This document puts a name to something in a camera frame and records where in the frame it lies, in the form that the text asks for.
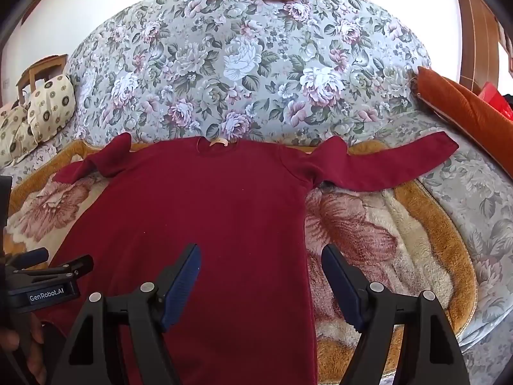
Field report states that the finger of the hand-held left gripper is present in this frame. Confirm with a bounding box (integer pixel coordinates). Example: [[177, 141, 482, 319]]
[[5, 247, 50, 269], [16, 254, 94, 288]]

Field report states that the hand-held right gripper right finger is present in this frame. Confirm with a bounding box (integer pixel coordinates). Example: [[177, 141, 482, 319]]
[[321, 244, 470, 385]]

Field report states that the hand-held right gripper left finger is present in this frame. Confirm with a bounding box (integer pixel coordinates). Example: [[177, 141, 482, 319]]
[[50, 243, 202, 385]]

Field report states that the dark red sweater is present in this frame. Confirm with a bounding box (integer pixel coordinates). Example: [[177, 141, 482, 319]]
[[47, 132, 460, 385]]

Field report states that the person's left hand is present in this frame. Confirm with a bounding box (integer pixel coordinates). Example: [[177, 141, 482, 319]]
[[0, 315, 48, 385]]

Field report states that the fleece floral blanket orange border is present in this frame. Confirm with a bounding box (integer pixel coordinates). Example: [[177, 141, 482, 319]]
[[4, 140, 480, 385]]

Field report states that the wooden chair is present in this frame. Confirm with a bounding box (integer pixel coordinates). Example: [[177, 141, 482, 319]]
[[16, 53, 70, 106]]

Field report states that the rust orange cushion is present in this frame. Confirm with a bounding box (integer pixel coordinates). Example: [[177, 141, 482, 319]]
[[414, 66, 513, 178]]

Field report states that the floral bed sheet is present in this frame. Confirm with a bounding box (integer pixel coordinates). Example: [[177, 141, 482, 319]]
[[0, 0, 513, 385]]

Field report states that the red bag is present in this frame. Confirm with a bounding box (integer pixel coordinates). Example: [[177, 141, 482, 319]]
[[477, 81, 513, 121]]

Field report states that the wooden door frame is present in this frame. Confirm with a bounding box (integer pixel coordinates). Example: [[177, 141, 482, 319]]
[[453, 0, 506, 90]]

